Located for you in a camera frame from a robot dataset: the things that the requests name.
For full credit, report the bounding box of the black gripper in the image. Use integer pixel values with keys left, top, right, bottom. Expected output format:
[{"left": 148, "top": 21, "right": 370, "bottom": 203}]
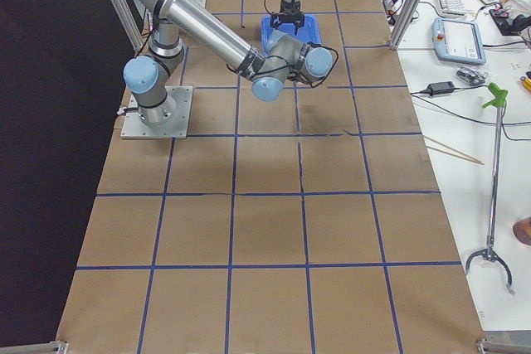
[{"left": 270, "top": 0, "right": 304, "bottom": 36}]

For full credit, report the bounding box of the blue plastic tray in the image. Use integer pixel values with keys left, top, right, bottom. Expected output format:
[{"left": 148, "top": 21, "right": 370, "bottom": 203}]
[{"left": 261, "top": 14, "right": 322, "bottom": 54}]

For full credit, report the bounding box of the long reacher grabber tool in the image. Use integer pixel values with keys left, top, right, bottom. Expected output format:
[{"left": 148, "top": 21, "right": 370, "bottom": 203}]
[{"left": 465, "top": 82, "right": 514, "bottom": 295}]

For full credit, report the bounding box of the wooden chopstick pair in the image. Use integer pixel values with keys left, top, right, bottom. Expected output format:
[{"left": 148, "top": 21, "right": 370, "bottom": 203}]
[{"left": 422, "top": 135, "right": 484, "bottom": 165}]

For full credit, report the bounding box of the left side frame post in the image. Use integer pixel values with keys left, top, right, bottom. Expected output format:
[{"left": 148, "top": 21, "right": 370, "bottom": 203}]
[{"left": 90, "top": 0, "right": 144, "bottom": 51}]

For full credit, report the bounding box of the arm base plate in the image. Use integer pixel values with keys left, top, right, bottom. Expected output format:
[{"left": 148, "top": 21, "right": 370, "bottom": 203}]
[{"left": 120, "top": 85, "right": 193, "bottom": 139}]

